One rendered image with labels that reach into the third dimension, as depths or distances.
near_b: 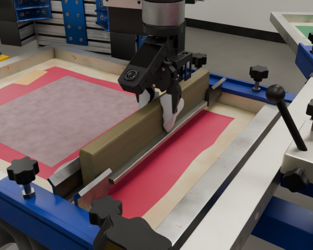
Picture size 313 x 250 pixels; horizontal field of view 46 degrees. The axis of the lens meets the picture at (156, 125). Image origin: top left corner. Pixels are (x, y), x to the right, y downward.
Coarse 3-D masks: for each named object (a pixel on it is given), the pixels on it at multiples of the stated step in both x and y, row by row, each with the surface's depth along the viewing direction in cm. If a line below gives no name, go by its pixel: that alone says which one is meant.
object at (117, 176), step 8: (200, 104) 85; (192, 112) 82; (184, 120) 79; (176, 128) 76; (160, 136) 73; (168, 136) 74; (152, 144) 71; (160, 144) 72; (144, 152) 69; (152, 152) 70; (136, 160) 67; (120, 168) 65; (128, 168) 65; (112, 176) 63; (120, 176) 63; (112, 184) 62
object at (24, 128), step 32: (0, 96) 98; (0, 128) 84; (32, 128) 84; (64, 128) 84; (96, 128) 84; (64, 160) 73; (160, 160) 73; (192, 160) 73; (128, 192) 65; (160, 192) 65
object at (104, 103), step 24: (48, 72) 112; (72, 72) 112; (24, 96) 98; (48, 96) 98; (72, 96) 98; (96, 96) 98; (120, 96) 98; (96, 120) 87; (120, 120) 87; (192, 120) 87; (216, 120) 87; (168, 144) 78; (192, 144) 78
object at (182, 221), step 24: (48, 48) 120; (72, 48) 120; (0, 72) 107; (120, 72) 109; (240, 96) 90; (264, 120) 80; (240, 144) 72; (216, 168) 66; (240, 168) 69; (192, 192) 60; (216, 192) 61; (168, 216) 55; (192, 216) 55
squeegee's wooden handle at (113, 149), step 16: (192, 80) 81; (208, 80) 87; (160, 96) 74; (192, 96) 82; (144, 112) 69; (160, 112) 72; (112, 128) 64; (128, 128) 64; (144, 128) 68; (160, 128) 73; (96, 144) 59; (112, 144) 61; (128, 144) 65; (144, 144) 70; (80, 160) 59; (96, 160) 58; (112, 160) 62; (128, 160) 66; (96, 176) 59
